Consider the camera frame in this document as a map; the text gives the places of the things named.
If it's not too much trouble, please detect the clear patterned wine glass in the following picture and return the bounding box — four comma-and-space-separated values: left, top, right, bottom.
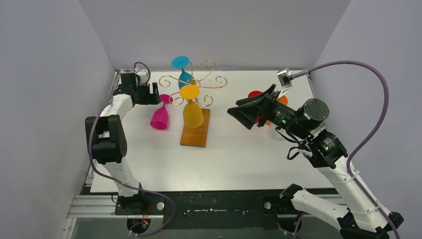
268, 123, 282, 140

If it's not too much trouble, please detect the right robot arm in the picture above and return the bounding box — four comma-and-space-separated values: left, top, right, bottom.
227, 86, 404, 239

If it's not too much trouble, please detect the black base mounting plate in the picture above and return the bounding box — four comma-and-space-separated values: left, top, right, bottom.
81, 186, 363, 232

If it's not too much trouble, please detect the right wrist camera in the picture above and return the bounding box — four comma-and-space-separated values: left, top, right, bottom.
277, 68, 293, 99

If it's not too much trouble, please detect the blue wine glass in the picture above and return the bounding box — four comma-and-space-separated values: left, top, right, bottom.
171, 56, 193, 89

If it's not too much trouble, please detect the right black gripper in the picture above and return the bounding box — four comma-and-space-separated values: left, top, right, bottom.
228, 83, 311, 138

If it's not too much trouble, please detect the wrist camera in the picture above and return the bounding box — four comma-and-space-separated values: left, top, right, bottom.
277, 68, 293, 99
134, 67, 150, 86

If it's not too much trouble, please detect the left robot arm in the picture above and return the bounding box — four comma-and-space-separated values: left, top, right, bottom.
85, 70, 161, 215

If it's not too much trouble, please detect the yellow wine glass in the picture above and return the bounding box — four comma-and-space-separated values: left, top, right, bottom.
179, 85, 204, 128

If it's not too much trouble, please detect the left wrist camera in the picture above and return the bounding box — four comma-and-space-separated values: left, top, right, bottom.
134, 67, 150, 86

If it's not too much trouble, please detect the orange wine glass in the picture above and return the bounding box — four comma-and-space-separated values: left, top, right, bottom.
266, 96, 288, 125

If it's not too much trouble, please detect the magenta wine glass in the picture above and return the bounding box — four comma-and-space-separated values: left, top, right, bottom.
150, 94, 173, 130

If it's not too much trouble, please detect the red wine glass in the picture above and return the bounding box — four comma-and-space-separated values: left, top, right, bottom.
248, 91, 263, 98

